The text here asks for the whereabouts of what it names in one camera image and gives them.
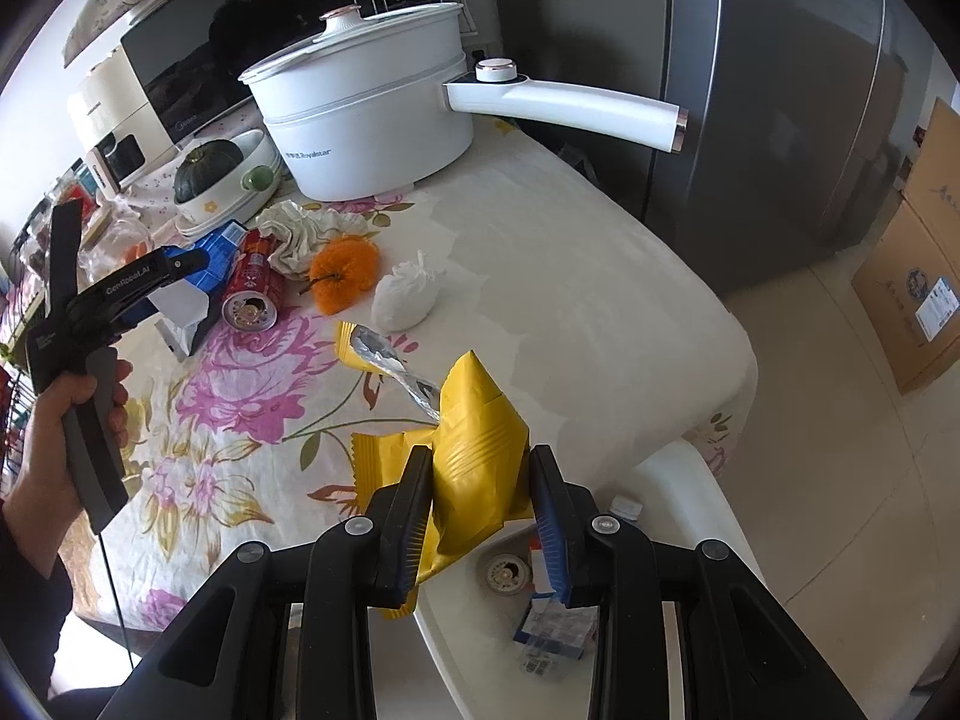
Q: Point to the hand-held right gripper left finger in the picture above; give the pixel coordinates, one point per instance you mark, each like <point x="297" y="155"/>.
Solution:
<point x="409" y="540"/>

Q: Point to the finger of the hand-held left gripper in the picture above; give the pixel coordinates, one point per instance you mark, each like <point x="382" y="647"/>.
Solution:
<point x="184" y="262"/>
<point x="64" y="255"/>

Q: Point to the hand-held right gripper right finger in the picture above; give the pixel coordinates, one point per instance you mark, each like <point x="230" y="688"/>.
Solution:
<point x="555" y="547"/>

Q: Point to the blue milk carton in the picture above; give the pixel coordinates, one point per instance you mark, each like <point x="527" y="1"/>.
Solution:
<point x="214" y="262"/>

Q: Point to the red striped drink can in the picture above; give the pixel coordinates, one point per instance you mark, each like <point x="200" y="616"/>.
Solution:
<point x="505" y="574"/>

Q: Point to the red cartoon drink can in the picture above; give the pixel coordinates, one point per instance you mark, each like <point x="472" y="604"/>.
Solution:
<point x="251" y="277"/>

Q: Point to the clear plastic bottle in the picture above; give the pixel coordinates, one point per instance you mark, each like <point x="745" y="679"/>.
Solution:
<point x="627" y="508"/>

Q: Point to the yellow foil wrapper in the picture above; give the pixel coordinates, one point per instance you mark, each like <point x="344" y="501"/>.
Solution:
<point x="472" y="465"/>

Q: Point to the white paper towel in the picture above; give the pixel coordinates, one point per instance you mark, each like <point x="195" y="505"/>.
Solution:
<point x="307" y="232"/>

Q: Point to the white plastic bin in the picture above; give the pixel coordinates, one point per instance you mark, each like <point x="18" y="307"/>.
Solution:
<point x="697" y="510"/>

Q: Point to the round orange peel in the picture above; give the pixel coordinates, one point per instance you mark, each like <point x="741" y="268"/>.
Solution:
<point x="341" y="274"/>

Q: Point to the white tissue ball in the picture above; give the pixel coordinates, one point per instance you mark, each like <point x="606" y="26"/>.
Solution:
<point x="405" y="292"/>

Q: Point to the person's left forearm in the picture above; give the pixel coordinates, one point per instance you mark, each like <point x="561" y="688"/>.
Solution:
<point x="22" y="585"/>

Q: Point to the person's left hand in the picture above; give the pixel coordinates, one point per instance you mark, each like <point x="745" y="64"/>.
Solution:
<point x="41" y="465"/>

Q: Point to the plain white bowl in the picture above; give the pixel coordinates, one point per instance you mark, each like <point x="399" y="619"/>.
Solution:
<point x="202" y="223"/>

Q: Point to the glass jar with wooden lid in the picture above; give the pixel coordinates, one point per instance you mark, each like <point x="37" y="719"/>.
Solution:
<point x="112" y="240"/>

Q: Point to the green pumpkin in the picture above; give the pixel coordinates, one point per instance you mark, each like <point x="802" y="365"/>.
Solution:
<point x="206" y="169"/>

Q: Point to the white flowered bowl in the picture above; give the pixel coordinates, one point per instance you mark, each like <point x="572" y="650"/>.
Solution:
<point x="251" y="165"/>

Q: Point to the cream air fryer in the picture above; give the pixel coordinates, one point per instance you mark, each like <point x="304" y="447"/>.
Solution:
<point x="112" y="112"/>

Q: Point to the white electric cooking pot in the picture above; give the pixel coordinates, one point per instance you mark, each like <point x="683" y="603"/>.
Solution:
<point x="360" y="127"/>

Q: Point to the black microwave oven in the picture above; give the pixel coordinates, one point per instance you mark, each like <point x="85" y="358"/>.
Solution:
<point x="225" y="37"/>

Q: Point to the glass pot lid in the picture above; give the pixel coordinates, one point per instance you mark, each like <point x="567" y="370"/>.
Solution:
<point x="352" y="34"/>

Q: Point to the grey refrigerator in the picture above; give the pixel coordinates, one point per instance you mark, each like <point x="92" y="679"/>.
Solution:
<point x="712" y="90"/>

